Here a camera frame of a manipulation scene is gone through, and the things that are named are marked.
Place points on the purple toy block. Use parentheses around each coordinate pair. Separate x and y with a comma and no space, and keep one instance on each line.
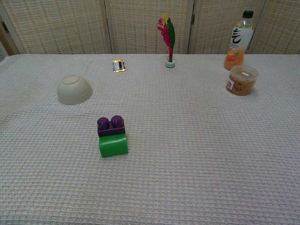
(110,130)

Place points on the green toy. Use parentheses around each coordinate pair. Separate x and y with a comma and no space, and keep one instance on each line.
(113,146)

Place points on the white woven tablecloth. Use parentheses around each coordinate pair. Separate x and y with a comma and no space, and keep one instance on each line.
(187,152)

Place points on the battery pack in wrapper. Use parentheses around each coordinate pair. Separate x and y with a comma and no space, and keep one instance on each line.
(119,66)

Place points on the colourful feather shuttlecock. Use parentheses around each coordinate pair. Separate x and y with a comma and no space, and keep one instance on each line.
(169,39)

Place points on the cream upturned bowl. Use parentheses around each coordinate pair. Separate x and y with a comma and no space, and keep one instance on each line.
(73,91)

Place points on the woven folding screen panel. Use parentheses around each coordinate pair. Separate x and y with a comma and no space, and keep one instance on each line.
(7,44)
(140,25)
(58,25)
(218,25)
(281,28)

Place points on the clear plastic snack jar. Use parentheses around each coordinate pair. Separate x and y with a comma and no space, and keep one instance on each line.
(241,82)

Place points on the metal screen hinge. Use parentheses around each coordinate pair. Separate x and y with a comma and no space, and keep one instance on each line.
(192,20)

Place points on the orange juice bottle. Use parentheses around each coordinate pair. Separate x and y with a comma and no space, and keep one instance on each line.
(237,39)

